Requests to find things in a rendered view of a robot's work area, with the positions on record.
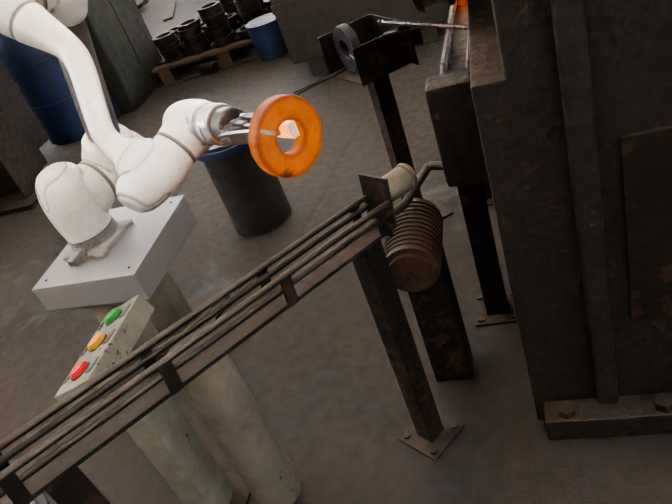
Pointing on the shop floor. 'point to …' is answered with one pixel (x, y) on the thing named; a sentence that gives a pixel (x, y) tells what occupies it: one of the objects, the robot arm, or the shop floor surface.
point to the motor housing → (430, 288)
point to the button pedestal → (159, 419)
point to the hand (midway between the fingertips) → (283, 128)
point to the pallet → (208, 39)
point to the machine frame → (583, 201)
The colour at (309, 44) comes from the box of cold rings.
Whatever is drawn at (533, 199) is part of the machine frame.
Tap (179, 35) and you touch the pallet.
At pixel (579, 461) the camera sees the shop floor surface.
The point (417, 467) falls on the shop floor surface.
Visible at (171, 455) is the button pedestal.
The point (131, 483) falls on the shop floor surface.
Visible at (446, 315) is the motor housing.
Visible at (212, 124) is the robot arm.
